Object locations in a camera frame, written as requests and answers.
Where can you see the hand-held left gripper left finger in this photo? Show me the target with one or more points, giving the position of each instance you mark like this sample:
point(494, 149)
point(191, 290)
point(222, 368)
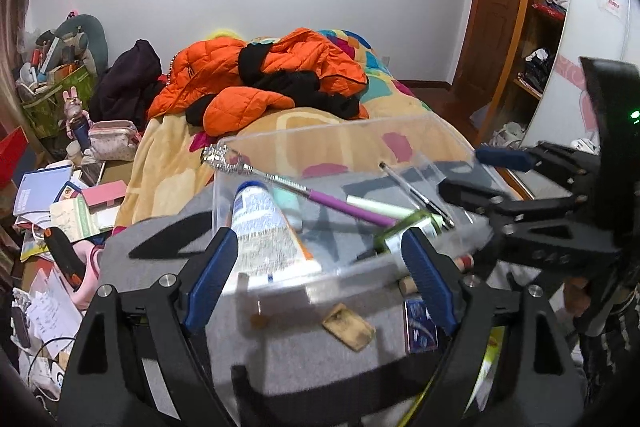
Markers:
point(210, 277)

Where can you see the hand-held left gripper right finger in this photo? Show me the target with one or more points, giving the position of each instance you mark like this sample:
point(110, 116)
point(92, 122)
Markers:
point(430, 277)

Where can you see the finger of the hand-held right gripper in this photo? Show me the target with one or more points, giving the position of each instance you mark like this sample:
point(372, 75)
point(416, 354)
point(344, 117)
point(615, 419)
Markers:
point(500, 158)
point(540, 232)

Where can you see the green marker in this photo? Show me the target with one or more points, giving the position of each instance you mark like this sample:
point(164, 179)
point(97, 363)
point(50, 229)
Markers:
point(390, 239)

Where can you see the orange and white tube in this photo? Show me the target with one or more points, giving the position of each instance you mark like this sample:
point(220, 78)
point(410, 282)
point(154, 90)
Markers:
point(265, 232)

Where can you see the pale green stick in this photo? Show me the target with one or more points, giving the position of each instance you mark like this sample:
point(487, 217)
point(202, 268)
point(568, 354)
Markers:
point(380, 208)

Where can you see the clear plastic bin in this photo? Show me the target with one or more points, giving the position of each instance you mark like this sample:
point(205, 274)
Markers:
point(350, 142)

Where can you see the white sneakers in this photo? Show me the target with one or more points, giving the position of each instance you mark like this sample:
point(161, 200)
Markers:
point(507, 134)

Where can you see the small blue box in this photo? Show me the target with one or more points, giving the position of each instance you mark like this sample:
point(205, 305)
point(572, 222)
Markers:
point(417, 322)

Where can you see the yellow green cream tube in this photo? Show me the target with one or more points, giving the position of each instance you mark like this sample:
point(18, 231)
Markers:
point(492, 352)

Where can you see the colourful patterned blanket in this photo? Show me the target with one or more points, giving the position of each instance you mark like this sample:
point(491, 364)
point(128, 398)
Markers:
point(165, 167)

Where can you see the wooden shelf unit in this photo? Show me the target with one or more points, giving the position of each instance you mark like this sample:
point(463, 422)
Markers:
point(550, 22)

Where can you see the pink flat box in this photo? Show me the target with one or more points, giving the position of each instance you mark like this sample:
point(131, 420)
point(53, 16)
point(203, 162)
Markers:
point(105, 193)

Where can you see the black and orange tool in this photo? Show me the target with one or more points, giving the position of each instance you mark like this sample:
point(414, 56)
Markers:
point(62, 254)

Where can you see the wooden door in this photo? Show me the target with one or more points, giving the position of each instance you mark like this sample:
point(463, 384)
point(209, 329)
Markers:
point(495, 7)

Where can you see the pink floral pouch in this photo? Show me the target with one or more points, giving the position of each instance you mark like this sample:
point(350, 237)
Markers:
point(115, 142)

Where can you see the pile of papers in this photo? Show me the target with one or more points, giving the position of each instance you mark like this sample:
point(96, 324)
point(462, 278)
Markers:
point(47, 307)

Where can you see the blue notebook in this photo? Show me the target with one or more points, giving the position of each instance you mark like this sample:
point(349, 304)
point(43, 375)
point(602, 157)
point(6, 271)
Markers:
point(42, 187)

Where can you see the orange puffer jacket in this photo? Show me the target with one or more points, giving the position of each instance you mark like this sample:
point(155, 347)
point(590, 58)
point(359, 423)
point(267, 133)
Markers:
point(210, 67)

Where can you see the black garment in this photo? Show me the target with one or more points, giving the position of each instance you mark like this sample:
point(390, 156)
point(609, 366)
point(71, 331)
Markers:
point(290, 82)

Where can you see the pink bunny toy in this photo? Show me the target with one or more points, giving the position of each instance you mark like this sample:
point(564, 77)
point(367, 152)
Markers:
point(75, 112)

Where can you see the dark purple garment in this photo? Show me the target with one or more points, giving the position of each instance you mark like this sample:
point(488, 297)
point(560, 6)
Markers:
point(130, 77)

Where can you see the red box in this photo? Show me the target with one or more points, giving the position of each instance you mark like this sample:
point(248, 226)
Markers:
point(12, 157)

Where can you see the green bag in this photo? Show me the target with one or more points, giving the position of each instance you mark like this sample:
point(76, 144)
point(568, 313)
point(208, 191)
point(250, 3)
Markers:
point(45, 112)

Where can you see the yellow fuzzy cloth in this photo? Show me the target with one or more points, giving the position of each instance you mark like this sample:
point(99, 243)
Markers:
point(227, 34)

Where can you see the striped curtain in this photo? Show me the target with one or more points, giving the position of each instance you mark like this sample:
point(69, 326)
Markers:
point(12, 57)

